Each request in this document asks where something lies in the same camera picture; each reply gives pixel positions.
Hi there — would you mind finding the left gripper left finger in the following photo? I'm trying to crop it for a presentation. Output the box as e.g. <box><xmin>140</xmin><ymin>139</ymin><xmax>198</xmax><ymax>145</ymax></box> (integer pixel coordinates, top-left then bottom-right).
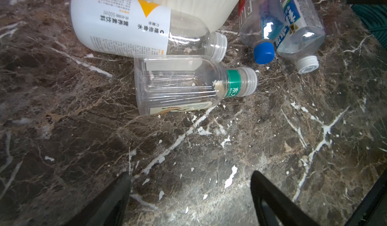
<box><xmin>65</xmin><ymin>172</ymin><xmax>131</xmax><ymax>226</ymax></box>

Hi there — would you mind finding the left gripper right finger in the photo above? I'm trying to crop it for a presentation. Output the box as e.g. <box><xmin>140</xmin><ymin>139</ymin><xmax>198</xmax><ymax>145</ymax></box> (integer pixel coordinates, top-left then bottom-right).
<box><xmin>251</xmin><ymin>171</ymin><xmax>318</xmax><ymax>226</ymax></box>

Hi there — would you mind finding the clear bottle green cap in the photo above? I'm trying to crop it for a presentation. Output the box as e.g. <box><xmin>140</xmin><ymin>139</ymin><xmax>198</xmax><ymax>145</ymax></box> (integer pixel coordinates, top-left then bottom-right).
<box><xmin>134</xmin><ymin>55</ymin><xmax>258</xmax><ymax>116</ymax></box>

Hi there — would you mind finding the clear bottle white label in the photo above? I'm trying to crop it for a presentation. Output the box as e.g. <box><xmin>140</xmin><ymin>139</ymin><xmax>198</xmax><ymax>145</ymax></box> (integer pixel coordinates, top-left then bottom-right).
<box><xmin>275</xmin><ymin>0</ymin><xmax>326</xmax><ymax>74</ymax></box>

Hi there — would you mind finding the white bottle yellow triangle label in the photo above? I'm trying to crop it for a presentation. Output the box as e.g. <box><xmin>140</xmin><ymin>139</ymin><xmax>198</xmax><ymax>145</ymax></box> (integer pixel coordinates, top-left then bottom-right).
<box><xmin>70</xmin><ymin>0</ymin><xmax>228</xmax><ymax>62</ymax></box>

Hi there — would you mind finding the clear crushed bottle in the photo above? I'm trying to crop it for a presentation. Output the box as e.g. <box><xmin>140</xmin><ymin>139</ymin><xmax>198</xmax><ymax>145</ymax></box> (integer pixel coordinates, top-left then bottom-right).
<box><xmin>238</xmin><ymin>0</ymin><xmax>285</xmax><ymax>64</ymax></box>

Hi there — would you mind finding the black front rail frame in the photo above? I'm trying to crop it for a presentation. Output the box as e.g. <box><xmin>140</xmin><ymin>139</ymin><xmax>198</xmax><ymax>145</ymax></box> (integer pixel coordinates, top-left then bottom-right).
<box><xmin>345</xmin><ymin>170</ymin><xmax>387</xmax><ymax>226</ymax></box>

